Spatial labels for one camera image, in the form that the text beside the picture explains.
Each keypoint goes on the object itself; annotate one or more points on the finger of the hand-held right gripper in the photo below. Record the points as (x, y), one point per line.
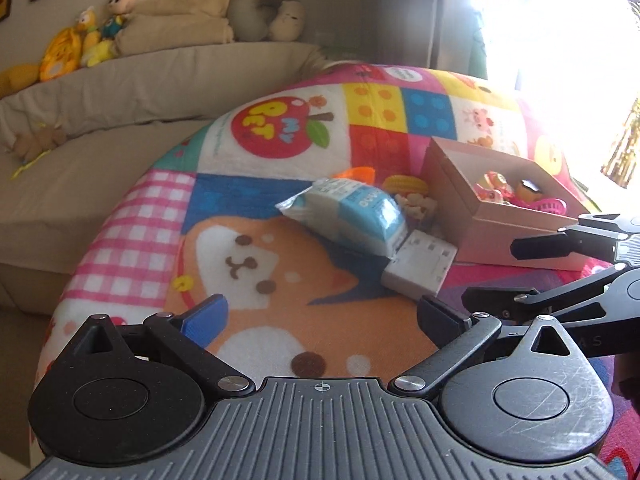
(537, 247)
(492, 296)

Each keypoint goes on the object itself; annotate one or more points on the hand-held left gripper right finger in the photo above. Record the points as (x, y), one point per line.
(440, 319)

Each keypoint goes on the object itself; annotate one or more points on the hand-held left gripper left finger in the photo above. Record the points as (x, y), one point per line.
(205, 319)

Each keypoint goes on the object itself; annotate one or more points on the white rectangular adapter box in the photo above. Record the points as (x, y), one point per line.
(417, 270)

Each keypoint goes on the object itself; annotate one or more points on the pink cardboard box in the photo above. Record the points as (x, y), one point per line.
(470, 230)

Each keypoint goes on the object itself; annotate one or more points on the beige small figure toy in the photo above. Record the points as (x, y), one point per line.
(417, 206)

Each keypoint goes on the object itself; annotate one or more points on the blue white tissue packet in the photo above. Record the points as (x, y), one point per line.
(350, 210)

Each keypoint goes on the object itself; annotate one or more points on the orange plastic toy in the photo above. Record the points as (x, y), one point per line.
(357, 174)

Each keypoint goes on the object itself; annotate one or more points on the pink hair clip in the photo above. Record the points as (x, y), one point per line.
(544, 206)

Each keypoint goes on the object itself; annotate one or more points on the yellow pudding toy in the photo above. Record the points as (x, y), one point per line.
(528, 188)

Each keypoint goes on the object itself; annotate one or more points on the colourful printed play mat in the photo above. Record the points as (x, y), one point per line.
(280, 240)

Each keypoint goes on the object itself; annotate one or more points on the grey sofa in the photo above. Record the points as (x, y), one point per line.
(75, 195)

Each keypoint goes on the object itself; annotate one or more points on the green cloth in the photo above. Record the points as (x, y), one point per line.
(477, 57)

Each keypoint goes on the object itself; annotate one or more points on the brown plush toy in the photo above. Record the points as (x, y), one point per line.
(35, 142)

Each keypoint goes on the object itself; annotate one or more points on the grey curtain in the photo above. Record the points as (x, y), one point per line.
(400, 5)

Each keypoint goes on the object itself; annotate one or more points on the beige folded pillows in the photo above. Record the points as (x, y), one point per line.
(175, 22)

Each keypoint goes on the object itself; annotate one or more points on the yellow duck plush toy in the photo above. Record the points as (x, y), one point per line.
(92, 40)

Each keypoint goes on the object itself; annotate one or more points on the yellow striped plush toy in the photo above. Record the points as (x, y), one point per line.
(60, 55)

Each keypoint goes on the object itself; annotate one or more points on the white bear plush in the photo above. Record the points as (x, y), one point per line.
(287, 21)

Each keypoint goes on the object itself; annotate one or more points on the grey neck pillow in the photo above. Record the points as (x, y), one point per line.
(250, 7)

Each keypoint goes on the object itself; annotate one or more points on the doll with red hat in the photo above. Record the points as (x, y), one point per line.
(117, 7)

